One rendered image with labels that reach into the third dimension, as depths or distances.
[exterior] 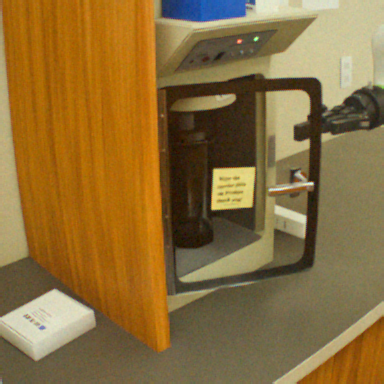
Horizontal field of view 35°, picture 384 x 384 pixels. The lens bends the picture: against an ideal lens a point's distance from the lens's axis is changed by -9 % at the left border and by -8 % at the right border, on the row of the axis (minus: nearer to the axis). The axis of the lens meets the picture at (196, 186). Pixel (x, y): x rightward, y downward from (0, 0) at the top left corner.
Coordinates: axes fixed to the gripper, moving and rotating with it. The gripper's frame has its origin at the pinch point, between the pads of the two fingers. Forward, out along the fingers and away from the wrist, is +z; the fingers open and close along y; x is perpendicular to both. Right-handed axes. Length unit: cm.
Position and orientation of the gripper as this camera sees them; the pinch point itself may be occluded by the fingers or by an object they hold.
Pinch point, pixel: (307, 129)
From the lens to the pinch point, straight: 119.7
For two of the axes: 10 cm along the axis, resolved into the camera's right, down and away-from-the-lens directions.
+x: 0.3, 9.2, 3.9
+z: -7.4, 2.8, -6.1
